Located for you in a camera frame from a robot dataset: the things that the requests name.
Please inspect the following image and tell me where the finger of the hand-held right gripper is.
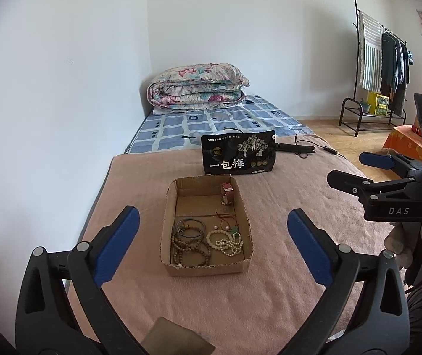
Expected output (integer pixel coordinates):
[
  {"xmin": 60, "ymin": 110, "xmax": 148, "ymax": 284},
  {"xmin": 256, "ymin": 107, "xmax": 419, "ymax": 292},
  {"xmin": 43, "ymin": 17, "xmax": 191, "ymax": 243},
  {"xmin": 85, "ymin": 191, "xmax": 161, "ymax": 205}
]
[
  {"xmin": 359, "ymin": 151, "xmax": 422, "ymax": 180},
  {"xmin": 327, "ymin": 169, "xmax": 417, "ymax": 202}
]

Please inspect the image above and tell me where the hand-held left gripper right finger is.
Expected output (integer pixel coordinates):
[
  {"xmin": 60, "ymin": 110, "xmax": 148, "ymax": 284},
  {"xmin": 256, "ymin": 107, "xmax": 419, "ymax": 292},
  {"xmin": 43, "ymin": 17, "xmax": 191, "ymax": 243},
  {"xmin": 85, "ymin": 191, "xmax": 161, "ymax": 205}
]
[{"xmin": 281, "ymin": 208, "xmax": 411, "ymax": 355}]

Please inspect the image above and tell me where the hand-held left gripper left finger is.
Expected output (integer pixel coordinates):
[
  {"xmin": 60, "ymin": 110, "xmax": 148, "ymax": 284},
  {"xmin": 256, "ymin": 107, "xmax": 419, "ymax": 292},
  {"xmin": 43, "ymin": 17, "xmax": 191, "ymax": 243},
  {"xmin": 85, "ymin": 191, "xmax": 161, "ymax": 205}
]
[{"xmin": 15, "ymin": 205, "xmax": 149, "ymax": 355}]

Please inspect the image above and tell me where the grey metal bangle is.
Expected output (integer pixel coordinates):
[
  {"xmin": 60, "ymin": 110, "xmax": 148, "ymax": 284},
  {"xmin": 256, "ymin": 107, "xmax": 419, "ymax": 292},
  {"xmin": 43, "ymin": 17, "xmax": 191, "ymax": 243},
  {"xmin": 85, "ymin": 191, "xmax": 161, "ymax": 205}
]
[{"xmin": 174, "ymin": 219, "xmax": 207, "ymax": 240}]

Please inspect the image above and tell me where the brown wooden bead necklace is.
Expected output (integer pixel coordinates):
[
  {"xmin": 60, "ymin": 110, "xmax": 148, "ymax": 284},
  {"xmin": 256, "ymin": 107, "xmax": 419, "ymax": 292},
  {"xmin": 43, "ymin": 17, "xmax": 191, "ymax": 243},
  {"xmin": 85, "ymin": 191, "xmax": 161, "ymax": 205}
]
[{"xmin": 170, "ymin": 229, "xmax": 212, "ymax": 267}]

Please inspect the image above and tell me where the red string jade pendant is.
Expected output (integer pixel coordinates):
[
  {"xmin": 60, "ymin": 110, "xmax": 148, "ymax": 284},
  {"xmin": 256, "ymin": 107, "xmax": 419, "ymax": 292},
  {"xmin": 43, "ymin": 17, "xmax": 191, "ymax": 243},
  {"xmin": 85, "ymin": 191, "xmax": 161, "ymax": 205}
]
[{"xmin": 215, "ymin": 211, "xmax": 242, "ymax": 235}]

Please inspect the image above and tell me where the white bead necklace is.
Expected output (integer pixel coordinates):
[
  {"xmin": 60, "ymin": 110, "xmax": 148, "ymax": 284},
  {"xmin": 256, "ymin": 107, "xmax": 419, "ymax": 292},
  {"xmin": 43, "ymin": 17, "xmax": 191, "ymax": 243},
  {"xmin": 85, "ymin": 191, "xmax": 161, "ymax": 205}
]
[{"xmin": 215, "ymin": 231, "xmax": 245, "ymax": 257}]

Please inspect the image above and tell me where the cardboard box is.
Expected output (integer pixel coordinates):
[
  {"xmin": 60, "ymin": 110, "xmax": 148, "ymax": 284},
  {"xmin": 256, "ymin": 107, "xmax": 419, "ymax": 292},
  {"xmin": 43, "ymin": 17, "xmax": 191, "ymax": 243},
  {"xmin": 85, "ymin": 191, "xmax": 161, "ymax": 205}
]
[{"xmin": 159, "ymin": 175, "xmax": 253, "ymax": 277}]

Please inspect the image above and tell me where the white bead bracelet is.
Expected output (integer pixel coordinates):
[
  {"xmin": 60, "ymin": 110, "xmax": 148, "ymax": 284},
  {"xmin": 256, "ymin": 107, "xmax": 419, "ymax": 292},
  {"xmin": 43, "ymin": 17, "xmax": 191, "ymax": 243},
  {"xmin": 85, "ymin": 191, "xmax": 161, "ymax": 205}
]
[{"xmin": 207, "ymin": 229, "xmax": 234, "ymax": 250}]

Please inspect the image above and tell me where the brown strap wristwatch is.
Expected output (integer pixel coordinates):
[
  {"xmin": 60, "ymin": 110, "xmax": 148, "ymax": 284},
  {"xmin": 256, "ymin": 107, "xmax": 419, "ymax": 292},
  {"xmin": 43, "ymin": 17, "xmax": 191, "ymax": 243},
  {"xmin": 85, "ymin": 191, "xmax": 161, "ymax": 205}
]
[{"xmin": 220, "ymin": 183, "xmax": 234, "ymax": 206}]

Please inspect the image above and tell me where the yellow plastic crate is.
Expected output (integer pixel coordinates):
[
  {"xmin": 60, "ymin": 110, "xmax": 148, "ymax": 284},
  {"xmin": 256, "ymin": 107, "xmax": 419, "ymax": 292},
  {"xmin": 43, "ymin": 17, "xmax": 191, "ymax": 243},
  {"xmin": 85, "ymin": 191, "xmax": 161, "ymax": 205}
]
[{"xmin": 367, "ymin": 91, "xmax": 390, "ymax": 116}]

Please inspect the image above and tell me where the black hair straightener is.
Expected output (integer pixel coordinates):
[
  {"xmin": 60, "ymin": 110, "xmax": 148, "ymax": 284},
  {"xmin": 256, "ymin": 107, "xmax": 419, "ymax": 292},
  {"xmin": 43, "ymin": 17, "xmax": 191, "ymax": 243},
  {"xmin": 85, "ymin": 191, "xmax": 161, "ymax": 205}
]
[{"xmin": 275, "ymin": 142, "xmax": 317, "ymax": 158}]

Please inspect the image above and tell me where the pink blanket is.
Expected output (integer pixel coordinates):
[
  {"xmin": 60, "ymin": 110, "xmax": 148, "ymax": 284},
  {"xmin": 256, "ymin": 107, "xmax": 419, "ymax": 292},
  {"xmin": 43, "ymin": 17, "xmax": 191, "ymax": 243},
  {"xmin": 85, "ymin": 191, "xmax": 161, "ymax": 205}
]
[{"xmin": 65, "ymin": 144, "xmax": 407, "ymax": 355}]

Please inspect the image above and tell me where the navy hanging jacket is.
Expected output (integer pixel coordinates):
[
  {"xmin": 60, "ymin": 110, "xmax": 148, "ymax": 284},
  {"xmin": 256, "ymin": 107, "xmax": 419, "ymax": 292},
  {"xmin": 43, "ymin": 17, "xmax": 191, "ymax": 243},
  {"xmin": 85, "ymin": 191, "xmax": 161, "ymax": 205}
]
[{"xmin": 396, "ymin": 40, "xmax": 410, "ymax": 86}]

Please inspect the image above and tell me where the dark hanging shirt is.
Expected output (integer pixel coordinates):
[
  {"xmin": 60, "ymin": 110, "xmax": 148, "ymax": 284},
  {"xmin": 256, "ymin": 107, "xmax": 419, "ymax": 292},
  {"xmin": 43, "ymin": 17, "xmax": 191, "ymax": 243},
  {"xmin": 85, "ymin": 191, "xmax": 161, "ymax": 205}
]
[{"xmin": 380, "ymin": 33, "xmax": 397, "ymax": 97}]

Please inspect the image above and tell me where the black metal clothes rack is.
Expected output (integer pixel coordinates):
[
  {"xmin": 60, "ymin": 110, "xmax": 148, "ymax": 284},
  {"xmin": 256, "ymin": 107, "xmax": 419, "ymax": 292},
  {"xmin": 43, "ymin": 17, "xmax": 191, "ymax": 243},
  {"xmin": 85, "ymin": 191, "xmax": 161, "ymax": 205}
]
[{"xmin": 339, "ymin": 0, "xmax": 407, "ymax": 137}]

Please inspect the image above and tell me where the striped hanging cloth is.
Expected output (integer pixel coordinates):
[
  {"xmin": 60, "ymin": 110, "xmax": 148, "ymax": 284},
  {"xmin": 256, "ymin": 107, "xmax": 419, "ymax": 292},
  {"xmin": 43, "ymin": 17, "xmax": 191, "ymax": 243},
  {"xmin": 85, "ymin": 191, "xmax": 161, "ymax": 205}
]
[{"xmin": 357, "ymin": 10, "xmax": 383, "ymax": 91}]

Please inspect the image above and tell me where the brown cardboard piece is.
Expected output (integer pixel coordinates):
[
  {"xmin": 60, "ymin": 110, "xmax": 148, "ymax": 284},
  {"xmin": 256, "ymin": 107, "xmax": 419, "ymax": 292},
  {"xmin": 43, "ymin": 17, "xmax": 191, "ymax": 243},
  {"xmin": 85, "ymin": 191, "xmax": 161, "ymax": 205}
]
[{"xmin": 141, "ymin": 316, "xmax": 217, "ymax": 355}]

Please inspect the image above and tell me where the blue plaid bedsheet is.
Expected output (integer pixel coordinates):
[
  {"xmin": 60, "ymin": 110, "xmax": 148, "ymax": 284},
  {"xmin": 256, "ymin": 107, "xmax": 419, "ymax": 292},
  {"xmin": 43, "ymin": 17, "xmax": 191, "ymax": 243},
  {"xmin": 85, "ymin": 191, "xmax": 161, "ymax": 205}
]
[{"xmin": 124, "ymin": 94, "xmax": 317, "ymax": 155}]

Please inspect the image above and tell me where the black snack bag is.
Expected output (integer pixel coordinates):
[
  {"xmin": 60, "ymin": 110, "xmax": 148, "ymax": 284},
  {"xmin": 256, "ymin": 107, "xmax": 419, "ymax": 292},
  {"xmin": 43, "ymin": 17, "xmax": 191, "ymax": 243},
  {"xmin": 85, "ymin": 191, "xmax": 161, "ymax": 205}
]
[{"xmin": 201, "ymin": 130, "xmax": 277, "ymax": 175}]

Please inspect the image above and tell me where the folded floral quilt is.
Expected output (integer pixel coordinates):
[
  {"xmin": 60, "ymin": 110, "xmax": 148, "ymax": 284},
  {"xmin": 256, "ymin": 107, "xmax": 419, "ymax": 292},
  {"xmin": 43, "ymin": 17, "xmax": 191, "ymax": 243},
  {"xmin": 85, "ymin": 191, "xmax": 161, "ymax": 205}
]
[{"xmin": 147, "ymin": 64, "xmax": 251, "ymax": 111}]

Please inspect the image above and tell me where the black cable with switch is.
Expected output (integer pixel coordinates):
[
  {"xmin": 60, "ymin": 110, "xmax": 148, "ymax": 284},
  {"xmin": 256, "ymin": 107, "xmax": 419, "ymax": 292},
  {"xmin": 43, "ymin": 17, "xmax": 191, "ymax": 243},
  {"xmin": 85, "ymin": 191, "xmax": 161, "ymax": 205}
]
[{"xmin": 294, "ymin": 133, "xmax": 347, "ymax": 159}]

